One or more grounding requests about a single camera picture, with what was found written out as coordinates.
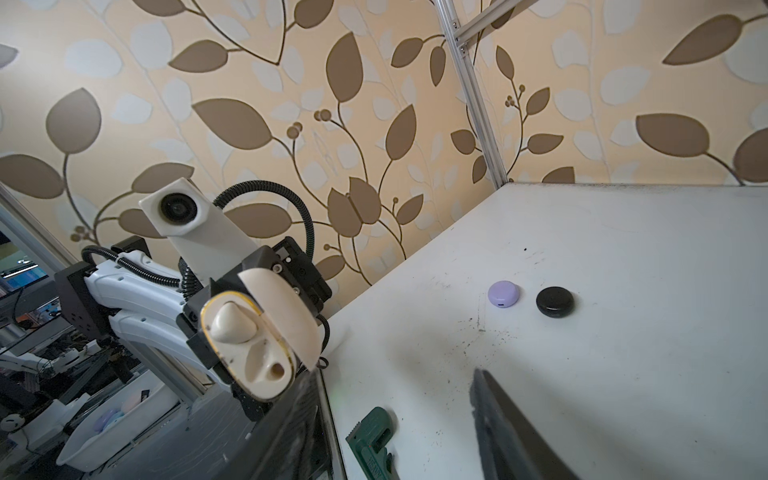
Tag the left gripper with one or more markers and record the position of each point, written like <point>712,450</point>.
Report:
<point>292,264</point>

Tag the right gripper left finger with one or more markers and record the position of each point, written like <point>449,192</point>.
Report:
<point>290,442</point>

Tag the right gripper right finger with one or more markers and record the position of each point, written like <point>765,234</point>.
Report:
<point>509,445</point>

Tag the white earbud case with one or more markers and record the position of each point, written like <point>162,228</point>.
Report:
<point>288,335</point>

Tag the black round earbud case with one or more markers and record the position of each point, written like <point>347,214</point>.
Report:
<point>555,302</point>

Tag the purple earbud case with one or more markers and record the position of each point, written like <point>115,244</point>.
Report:
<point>503,294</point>

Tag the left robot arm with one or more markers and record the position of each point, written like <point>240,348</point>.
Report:
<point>121,294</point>

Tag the green pipe wrench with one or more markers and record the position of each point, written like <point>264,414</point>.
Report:
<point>368,440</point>

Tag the white plastic bin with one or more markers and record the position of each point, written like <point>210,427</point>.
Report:
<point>118,421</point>

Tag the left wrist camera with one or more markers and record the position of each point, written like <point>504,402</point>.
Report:
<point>209,242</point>

